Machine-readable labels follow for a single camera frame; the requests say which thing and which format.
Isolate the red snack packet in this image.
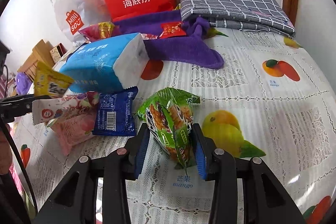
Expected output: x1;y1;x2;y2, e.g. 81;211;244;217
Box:
159;22;186;39

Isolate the blue tissue pack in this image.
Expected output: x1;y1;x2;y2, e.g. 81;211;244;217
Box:
59;33;149;93

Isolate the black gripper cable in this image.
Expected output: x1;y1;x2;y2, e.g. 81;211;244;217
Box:
0;63;39;214

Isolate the yellow snack packet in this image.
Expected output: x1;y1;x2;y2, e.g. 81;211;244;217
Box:
34;61;74;98

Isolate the grey checked folded cloth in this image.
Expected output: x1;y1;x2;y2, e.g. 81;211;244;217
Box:
180;0;295;38

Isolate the white Miniso plastic bag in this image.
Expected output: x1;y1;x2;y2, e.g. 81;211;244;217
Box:
50;0;110;47

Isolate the left hand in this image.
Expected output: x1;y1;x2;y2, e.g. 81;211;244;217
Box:
0;131;13;175

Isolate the pink snack packet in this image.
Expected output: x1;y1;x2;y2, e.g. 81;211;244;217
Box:
51;110;97;156

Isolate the pink panda snack bag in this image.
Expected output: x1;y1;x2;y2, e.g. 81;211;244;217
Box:
79;22;121;42

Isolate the purple towel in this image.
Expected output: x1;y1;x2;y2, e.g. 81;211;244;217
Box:
114;10;224;69

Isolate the blue snack packet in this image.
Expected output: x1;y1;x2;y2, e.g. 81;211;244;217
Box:
92;86;138;136

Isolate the green snack bag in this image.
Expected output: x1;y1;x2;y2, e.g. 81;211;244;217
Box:
137;87;201;170

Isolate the white pink candy packet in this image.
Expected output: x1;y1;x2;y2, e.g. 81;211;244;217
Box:
32;92;100;125

